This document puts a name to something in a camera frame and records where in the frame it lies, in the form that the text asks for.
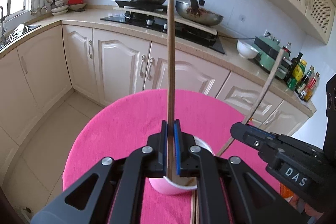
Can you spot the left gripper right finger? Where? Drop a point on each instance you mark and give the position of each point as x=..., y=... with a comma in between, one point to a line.
x=177, y=146

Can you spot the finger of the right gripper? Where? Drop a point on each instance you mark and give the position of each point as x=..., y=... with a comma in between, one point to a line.
x=253, y=137

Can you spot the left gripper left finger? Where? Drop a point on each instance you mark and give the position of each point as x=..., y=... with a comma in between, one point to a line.
x=162, y=148

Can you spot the right hand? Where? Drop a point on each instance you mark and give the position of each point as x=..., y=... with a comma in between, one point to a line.
x=300, y=205

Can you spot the pink round tablecloth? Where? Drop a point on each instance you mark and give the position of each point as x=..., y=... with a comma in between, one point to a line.
x=125, y=125

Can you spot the pink cup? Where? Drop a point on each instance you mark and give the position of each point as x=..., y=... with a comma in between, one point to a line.
x=178, y=185

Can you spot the dark soy sauce bottle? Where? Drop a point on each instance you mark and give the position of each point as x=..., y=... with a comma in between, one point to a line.
x=303, y=82

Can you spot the green oil bottle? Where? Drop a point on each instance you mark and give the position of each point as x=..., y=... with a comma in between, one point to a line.
x=296, y=74

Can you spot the red cap sauce bottle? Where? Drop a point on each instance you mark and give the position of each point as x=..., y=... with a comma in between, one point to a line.
x=310, y=87

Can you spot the white bowl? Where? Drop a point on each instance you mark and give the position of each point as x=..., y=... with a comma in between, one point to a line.
x=246, y=51

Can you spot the green electric cooker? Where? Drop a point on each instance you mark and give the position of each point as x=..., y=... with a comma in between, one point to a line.
x=268, y=51

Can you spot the steel wok with lid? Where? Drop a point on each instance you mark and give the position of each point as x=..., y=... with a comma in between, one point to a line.
x=194, y=10

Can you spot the black induction cooker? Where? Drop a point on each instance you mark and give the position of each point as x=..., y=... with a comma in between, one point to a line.
x=145, y=6

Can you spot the stacked white dishes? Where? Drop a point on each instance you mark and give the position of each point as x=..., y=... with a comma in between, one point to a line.
x=60, y=10

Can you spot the steel sink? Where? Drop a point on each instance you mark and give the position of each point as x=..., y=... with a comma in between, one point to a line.
x=17, y=33

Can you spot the chrome faucet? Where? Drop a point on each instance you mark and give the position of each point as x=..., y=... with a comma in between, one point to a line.
x=3, y=30

